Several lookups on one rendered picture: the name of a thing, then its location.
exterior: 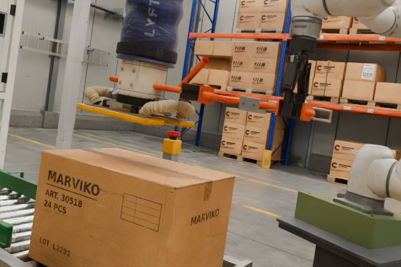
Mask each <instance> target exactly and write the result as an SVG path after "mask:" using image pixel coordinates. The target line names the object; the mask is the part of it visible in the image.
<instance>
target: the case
mask: <svg viewBox="0 0 401 267"><path fill-rule="evenodd" d="M234 183H235V176H234V175H229V174H226V173H221V172H216V171H213V170H208V169H204V168H201V167H196V166H191V165H187V164H183V163H178V162H174V161H170V160H165V159H161V158H158V157H153V156H148V155H145V154H140V153H135V152H132V151H128V150H123V149H120V148H93V149H75V150H43V151H42V154H41V163H40V168H39V177H38V186H37V191H36V200H35V209H34V214H33V223H32V232H31V237H30V246H29V255H28V257H29V258H31V259H33V260H35V261H37V262H39V263H41V264H43V265H45V266H47V267H222V265H223V257H224V249H225V245H226V237H227V229H228V224H229V216H230V208H231V203H232V196H233V188H234Z"/></svg>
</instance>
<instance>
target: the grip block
mask: <svg viewBox="0 0 401 267"><path fill-rule="evenodd" d="M204 91H205V92H212V93H214V88H213V87H209V86H204V85H200V86H197V85H194V84H191V83H186V82H182V83H181V89H180V96H179V99H180V100H188V101H198V103H203V104H212V99H208V98H203V97H202V93H203V92H204Z"/></svg>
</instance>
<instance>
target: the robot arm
mask: <svg viewBox="0 0 401 267"><path fill-rule="evenodd" d="M395 1H396V0H291V22H290V23H291V24H290V29H289V37H290V38H291V40H290V45H289V51H290V52H291V53H294V54H293V55H288V64H287V68H286V73H285V78H284V81H283V86H282V92H285V93H284V98H283V106H282V113H281V116H288V117H292V111H293V106H294V99H295V101H297V102H301V103H304V102H305V98H306V97H308V95H309V81H310V70H311V63H309V55H313V54H314V53H315V50H316V41H318V40H319V39H320V31H321V27H322V20H323V18H326V17H329V16H332V15H342V16H347V17H357V19H358V21H359V22H360V23H362V24H363V25H364V26H366V27H368V28H369V29H370V30H372V31H373V32H375V33H377V34H379V35H381V36H386V37H390V38H398V39H401V5H399V6H395V7H391V6H392V5H393V4H394V3H395ZM296 83H297V95H295V93H294V89H295V86H296ZM394 157H395V155H394V153H393V152H392V151H391V150H390V149H389V148H388V147H385V146H381V145H372V144H366V145H364V146H363V147H362V148H361V149H360V150H359V151H358V152H357V154H356V156H355V158H354V160H353V162H352V165H351V168H350V173H349V176H348V183H347V191H346V193H345V194H343V193H338V194H337V198H333V201H334V202H337V203H340V204H343V205H345V206H348V207H351V208H354V209H356V210H359V211H361V212H363V213H367V214H375V215H386V216H393V215H394V213H393V212H391V211H389V210H387V209H385V208H384V202H385V198H392V199H395V200H397V201H400V202H401V158H400V160H399V161H398V160H396V159H394Z"/></svg>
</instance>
